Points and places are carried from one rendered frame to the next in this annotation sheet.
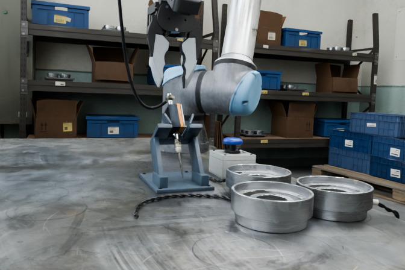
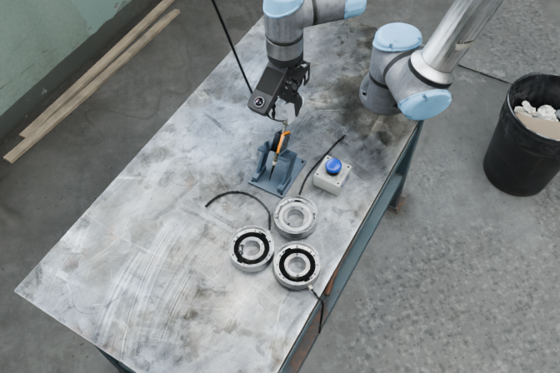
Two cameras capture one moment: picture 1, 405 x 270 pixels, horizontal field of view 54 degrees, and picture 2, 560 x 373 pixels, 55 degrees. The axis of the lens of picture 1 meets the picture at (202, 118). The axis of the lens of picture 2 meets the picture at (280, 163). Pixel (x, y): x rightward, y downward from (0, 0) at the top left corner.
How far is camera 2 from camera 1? 1.15 m
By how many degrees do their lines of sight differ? 66
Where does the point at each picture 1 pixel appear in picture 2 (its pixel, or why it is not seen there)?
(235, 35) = (435, 42)
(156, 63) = not seen: hidden behind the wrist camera
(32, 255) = (146, 212)
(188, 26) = (287, 97)
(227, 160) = (317, 178)
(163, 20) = not seen: hidden behind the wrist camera
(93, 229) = (180, 206)
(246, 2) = (464, 8)
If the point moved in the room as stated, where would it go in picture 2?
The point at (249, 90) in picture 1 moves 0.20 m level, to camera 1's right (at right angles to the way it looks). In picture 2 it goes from (410, 110) to (478, 163)
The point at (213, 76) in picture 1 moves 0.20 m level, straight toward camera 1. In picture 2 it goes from (397, 72) to (336, 111)
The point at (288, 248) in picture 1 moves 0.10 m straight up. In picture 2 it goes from (222, 278) to (217, 258)
